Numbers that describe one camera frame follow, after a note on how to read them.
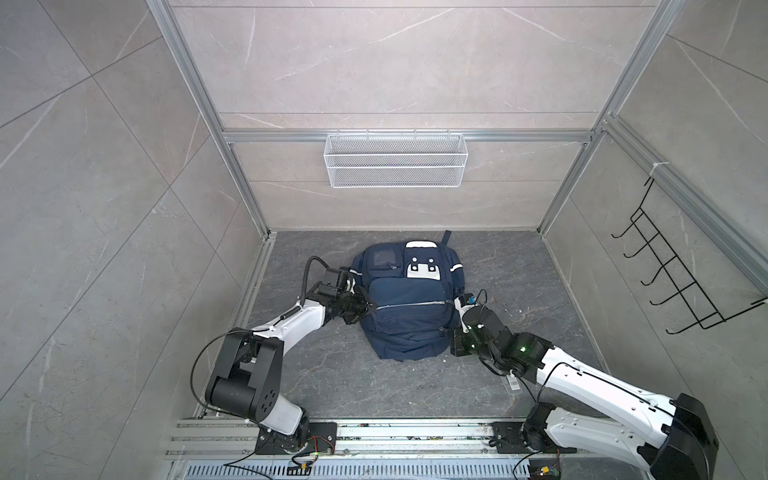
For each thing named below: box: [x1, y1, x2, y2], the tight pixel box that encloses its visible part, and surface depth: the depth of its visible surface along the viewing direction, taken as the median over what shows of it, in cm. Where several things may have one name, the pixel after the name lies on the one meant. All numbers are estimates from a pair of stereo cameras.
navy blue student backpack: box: [348, 231, 465, 361], surface depth 90 cm
